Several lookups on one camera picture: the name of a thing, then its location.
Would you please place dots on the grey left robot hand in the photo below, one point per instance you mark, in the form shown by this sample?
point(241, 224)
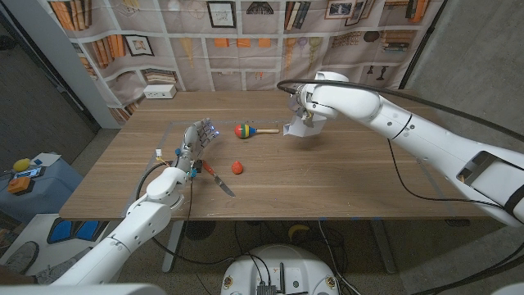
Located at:
point(194, 141)

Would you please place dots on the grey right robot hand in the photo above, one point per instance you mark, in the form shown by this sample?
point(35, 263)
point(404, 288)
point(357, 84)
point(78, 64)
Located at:
point(298, 102)

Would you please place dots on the white milk carton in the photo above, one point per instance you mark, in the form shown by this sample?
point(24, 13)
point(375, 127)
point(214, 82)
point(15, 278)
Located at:
point(299, 130)

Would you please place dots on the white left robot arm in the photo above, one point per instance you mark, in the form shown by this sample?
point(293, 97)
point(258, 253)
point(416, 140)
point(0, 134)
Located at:
point(139, 221)

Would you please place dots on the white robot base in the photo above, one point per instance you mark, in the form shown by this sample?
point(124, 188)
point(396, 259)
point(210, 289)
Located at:
point(282, 262)

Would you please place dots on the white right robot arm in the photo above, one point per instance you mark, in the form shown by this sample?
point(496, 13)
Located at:
point(430, 139)

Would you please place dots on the striped wooden maraca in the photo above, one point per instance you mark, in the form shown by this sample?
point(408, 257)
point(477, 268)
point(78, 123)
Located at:
point(243, 131)

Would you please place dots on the red toy strawberry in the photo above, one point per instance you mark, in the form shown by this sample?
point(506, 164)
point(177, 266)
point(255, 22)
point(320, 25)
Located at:
point(237, 168)

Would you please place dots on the yellow toy banana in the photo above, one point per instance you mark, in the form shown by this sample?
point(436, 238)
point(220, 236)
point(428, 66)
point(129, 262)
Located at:
point(298, 230)

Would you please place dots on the yellow toy lemon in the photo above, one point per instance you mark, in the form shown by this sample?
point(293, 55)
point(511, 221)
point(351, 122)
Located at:
point(21, 164)

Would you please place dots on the printed bookshelf backdrop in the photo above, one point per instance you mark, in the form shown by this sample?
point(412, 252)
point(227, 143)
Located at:
point(262, 61)

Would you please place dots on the white power strip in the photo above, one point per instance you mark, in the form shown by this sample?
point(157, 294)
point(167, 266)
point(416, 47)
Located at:
point(159, 91)

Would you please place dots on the black round fan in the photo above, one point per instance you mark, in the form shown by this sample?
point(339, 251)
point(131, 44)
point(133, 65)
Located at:
point(200, 230)

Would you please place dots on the grey metal table leg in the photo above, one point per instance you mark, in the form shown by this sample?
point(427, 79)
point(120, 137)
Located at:
point(385, 246)
point(172, 246)

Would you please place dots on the black pole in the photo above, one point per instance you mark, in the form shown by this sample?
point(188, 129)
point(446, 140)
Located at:
point(421, 45)

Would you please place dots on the blue floor pad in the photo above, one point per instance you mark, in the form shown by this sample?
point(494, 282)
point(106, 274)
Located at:
point(78, 230)

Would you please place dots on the white paper sheet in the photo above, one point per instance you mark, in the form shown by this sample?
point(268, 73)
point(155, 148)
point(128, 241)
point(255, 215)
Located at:
point(47, 160)

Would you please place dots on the grey pillar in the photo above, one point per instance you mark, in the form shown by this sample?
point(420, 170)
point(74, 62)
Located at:
point(61, 61)

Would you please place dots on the blue-grey stool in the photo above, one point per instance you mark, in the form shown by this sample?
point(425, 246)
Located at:
point(45, 192)

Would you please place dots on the orange box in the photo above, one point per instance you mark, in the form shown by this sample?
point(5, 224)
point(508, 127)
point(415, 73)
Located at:
point(18, 185)

